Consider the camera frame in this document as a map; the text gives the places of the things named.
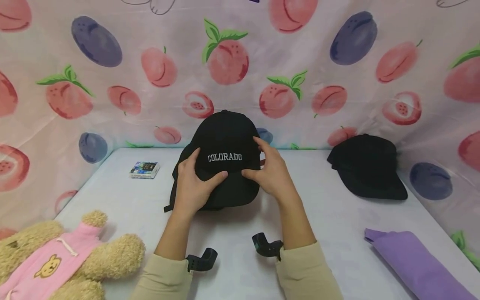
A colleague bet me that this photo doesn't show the person's right hand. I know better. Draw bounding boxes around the person's right hand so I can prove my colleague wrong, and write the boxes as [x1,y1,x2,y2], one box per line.
[241,136,301,205]

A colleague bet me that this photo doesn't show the person's left hand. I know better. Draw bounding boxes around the person's left hand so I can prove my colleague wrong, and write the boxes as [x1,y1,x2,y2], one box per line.
[175,147,229,220]

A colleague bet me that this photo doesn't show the person's right forearm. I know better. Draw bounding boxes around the person's right forearm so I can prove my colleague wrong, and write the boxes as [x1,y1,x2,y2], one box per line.
[275,195,345,300]

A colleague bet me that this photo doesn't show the teddy bear in pink hoodie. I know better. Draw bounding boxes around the teddy bear in pink hoodie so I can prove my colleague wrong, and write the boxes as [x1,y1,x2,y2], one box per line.
[0,210,146,300]

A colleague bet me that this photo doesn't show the black wrist band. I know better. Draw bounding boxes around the black wrist band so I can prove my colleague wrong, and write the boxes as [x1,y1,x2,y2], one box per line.
[251,232,285,262]
[185,247,218,273]

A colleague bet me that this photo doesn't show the black cap with white lettering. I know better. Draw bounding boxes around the black cap with white lettering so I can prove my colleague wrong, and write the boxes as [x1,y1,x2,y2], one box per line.
[163,110,263,213]

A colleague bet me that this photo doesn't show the small printed card box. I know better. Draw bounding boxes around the small printed card box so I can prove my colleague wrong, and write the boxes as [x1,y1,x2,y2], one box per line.
[130,161,161,179]

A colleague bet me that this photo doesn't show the purple fabric bag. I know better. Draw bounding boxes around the purple fabric bag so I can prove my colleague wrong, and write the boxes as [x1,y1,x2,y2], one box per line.
[364,227,478,300]

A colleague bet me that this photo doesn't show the person's left forearm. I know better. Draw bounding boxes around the person's left forearm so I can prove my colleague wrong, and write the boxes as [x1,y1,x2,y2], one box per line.
[129,210,203,300]

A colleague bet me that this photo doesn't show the plain black cap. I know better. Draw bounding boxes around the plain black cap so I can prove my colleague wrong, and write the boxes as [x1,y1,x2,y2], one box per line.
[326,134,409,201]

